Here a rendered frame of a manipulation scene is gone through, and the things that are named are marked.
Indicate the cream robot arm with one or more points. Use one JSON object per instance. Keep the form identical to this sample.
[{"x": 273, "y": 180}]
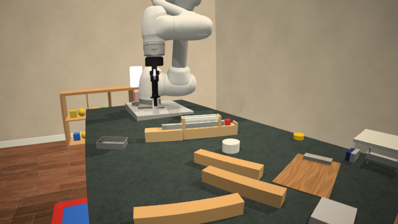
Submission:
[{"x": 183, "y": 25}]

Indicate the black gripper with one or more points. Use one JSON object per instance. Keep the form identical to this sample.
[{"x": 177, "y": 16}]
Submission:
[{"x": 154, "y": 76}]

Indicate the wooden clipboard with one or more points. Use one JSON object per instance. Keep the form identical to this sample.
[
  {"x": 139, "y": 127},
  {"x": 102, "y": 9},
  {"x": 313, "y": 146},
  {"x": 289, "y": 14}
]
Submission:
[{"x": 310, "y": 174}]

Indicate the cream short cylinder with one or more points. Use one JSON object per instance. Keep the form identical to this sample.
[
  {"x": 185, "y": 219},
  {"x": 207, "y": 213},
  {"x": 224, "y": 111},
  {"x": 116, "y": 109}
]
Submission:
[{"x": 230, "y": 146}]

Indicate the yellow short cylinder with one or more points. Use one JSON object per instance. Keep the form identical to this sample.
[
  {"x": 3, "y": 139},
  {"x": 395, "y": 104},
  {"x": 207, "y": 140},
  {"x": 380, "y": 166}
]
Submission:
[{"x": 298, "y": 136}]

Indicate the grey bar with cross pins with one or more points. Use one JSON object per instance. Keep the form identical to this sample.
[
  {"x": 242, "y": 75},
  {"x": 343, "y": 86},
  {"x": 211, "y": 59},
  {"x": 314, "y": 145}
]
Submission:
[{"x": 381, "y": 159}]

